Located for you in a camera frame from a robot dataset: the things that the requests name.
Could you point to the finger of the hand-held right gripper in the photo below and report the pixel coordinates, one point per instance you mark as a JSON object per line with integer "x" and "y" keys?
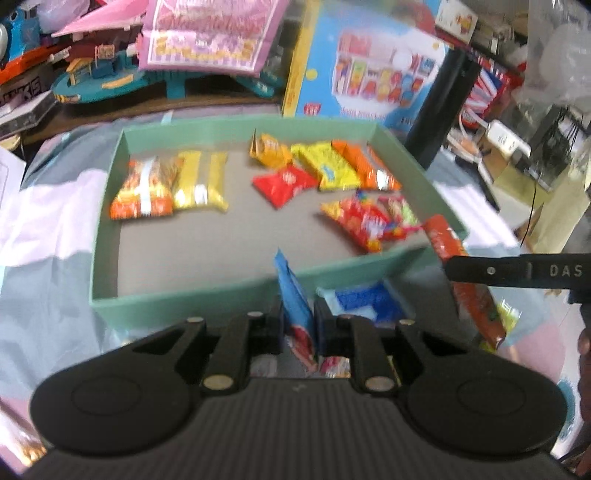
{"x": 489, "y": 270}

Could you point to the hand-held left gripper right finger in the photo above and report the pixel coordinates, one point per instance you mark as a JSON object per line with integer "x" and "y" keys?
{"x": 325, "y": 327}

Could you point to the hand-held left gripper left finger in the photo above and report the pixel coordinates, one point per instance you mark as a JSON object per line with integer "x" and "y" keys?
{"x": 274, "y": 323}

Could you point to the blue white snack packet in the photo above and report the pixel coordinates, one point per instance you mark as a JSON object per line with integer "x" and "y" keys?
{"x": 360, "y": 300}
{"x": 295, "y": 300}

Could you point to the long orange red packet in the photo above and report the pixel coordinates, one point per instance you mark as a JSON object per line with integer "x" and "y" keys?
{"x": 475, "y": 304}

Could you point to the green cardboard box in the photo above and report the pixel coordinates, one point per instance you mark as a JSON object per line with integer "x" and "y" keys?
{"x": 207, "y": 258}

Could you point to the red colourful candy packet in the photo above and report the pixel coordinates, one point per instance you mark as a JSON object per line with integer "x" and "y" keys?
{"x": 401, "y": 214}
{"x": 355, "y": 221}

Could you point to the red square snack packet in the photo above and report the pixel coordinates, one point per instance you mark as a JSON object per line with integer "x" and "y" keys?
{"x": 284, "y": 184}

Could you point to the orange wafer packet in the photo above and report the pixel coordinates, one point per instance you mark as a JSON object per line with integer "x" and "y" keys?
{"x": 369, "y": 168}

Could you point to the yellow striped snack packet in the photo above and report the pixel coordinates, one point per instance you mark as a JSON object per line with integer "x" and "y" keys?
{"x": 198, "y": 182}

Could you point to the small orange yellow packet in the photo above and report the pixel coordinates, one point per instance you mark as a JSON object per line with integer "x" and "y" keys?
{"x": 270, "y": 150}

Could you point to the orange noodle snack packet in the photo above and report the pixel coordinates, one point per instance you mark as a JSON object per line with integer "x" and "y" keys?
{"x": 138, "y": 189}

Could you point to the person's right hand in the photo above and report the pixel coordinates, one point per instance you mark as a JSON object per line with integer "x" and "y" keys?
{"x": 585, "y": 344}

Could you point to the green yellow snack packet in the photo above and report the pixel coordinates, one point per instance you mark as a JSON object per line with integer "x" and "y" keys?
{"x": 508, "y": 318}

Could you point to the beige paper bag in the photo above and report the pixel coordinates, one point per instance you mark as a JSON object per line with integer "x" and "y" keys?
{"x": 561, "y": 217}

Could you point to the black device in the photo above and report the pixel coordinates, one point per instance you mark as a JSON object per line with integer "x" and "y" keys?
{"x": 554, "y": 152}

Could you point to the small orange brown object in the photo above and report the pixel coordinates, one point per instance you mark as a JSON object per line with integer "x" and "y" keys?
{"x": 466, "y": 146}

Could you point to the white power adapter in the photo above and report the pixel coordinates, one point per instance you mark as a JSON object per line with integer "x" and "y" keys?
{"x": 508, "y": 136}

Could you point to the black pole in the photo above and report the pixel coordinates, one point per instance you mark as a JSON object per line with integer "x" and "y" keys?
{"x": 443, "y": 106}

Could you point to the flag print tin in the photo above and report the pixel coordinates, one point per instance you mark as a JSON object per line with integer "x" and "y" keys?
{"x": 487, "y": 92}

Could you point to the large clear plastic bag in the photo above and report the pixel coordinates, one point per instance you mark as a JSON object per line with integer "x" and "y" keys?
{"x": 558, "y": 46}

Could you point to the yellow duck toy box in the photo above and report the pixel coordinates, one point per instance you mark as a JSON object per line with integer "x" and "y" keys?
{"x": 461, "y": 21}

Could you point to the blue toy box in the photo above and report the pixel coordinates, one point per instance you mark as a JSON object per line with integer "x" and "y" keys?
{"x": 323, "y": 69}

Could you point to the teal toy station playset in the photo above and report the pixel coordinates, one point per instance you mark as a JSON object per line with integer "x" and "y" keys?
{"x": 97, "y": 81}

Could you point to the dark grey box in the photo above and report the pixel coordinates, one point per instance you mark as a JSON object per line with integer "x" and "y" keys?
{"x": 23, "y": 110}

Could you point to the pink toy roof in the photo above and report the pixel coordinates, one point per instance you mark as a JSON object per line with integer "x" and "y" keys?
{"x": 106, "y": 18}

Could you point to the crumpled clear plastic bag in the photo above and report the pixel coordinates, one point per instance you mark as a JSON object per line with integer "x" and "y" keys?
{"x": 62, "y": 11}

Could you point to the blue toy train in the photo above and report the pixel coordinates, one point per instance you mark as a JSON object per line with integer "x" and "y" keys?
{"x": 11, "y": 39}

